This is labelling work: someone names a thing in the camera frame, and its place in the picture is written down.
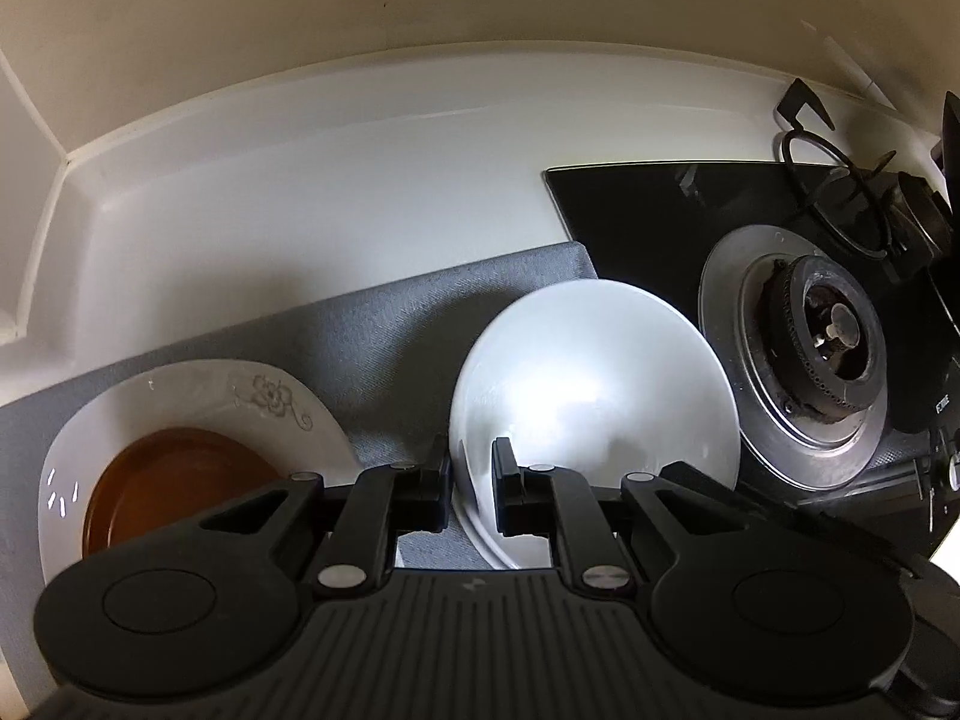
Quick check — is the grey mat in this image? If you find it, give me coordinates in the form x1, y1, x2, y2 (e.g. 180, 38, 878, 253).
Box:
0, 240, 601, 572

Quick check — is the brown round plate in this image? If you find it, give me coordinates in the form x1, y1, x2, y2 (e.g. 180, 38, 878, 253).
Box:
81, 426, 290, 560

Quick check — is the black glass gas stove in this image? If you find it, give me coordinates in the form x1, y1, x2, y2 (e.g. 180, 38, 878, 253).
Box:
544, 163, 960, 565

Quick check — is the plain white bowl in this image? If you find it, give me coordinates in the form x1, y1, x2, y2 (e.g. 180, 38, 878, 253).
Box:
448, 279, 740, 571

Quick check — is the black pan support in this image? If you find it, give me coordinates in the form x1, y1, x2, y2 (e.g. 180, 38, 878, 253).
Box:
776, 79, 960, 287

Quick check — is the white square floral plate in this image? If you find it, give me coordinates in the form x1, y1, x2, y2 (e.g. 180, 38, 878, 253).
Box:
37, 360, 358, 580

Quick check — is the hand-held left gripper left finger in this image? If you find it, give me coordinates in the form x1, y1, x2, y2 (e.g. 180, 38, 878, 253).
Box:
199, 438, 455, 595

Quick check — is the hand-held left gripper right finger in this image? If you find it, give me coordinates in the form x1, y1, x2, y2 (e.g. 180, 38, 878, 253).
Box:
490, 436, 760, 595

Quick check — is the silver stove burner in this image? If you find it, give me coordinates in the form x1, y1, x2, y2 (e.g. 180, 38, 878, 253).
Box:
697, 225, 895, 493

